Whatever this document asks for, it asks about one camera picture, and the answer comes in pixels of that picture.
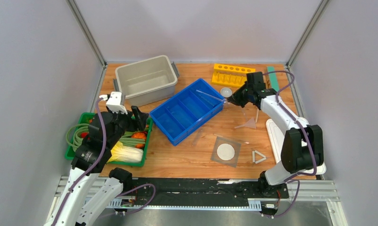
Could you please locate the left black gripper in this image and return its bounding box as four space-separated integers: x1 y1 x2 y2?
107 105 149 148

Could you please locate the clear glass test tube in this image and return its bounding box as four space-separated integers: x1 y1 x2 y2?
192 128 204 146

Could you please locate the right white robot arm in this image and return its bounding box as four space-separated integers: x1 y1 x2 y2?
227 72 324 197

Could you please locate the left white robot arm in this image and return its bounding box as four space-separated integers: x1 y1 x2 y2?
45 106 149 226

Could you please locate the white evaporating dish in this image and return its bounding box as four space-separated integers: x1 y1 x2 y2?
220 87 233 98

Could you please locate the wooden test tube clamp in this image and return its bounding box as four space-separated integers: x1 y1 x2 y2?
255 107 259 124

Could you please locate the yellow test tube rack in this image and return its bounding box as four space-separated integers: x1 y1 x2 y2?
211 64 256 88

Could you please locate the green long beans bundle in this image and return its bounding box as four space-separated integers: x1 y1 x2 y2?
66 123 149 152

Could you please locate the green plastic vegetable tray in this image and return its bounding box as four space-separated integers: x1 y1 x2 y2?
65 113 153 167

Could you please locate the green and gold box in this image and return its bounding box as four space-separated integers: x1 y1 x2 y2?
266 66 279 92

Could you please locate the yellow napa cabbage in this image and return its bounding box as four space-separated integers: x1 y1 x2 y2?
108 141 144 163

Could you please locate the grey plastic tub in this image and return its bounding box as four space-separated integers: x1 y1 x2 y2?
115 55 180 106

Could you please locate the glass dropper rod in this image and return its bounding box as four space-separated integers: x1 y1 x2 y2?
214 133 250 144

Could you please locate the blue divided plastic tray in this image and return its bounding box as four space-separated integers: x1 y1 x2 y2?
150 79 224 146

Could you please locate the white tray lid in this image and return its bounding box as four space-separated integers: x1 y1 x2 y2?
266 119 327 175

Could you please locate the clay pipe triangle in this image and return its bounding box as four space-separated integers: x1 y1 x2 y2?
252 150 267 164

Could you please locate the wire gauze with ceramic centre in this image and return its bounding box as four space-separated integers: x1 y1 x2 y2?
211 137 241 168

